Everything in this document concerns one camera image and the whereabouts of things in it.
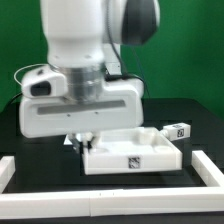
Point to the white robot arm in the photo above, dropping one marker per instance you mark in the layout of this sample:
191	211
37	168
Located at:
82	34

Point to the white square tabletop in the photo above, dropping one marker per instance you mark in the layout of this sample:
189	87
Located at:
135	150

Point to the white U-shaped obstacle fence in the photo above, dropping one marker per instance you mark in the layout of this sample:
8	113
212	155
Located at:
209	198

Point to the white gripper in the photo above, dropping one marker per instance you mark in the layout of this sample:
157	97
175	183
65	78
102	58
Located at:
56	104

